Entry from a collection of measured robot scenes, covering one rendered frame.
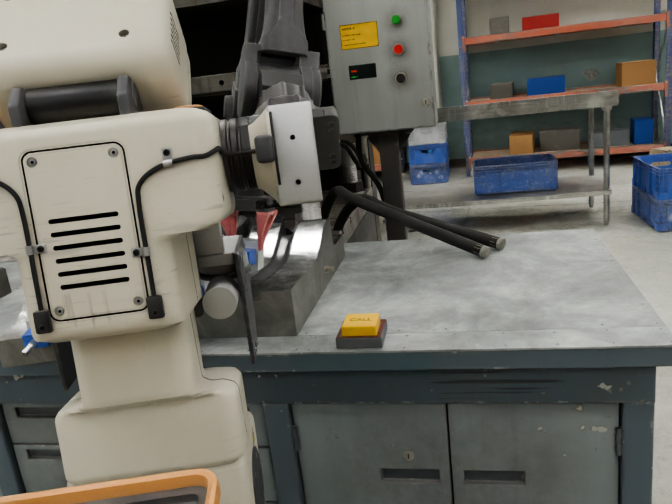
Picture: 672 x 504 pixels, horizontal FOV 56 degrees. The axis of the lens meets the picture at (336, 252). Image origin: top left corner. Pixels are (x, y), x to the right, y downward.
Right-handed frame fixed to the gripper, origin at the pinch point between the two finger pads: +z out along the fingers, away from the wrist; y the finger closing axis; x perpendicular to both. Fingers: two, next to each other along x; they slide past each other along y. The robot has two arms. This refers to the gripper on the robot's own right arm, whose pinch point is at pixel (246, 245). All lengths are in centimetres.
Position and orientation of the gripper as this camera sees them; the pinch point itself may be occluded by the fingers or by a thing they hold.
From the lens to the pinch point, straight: 116.6
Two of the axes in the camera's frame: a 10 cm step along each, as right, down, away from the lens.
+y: -9.8, -0.7, 1.8
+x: -1.9, 1.5, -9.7
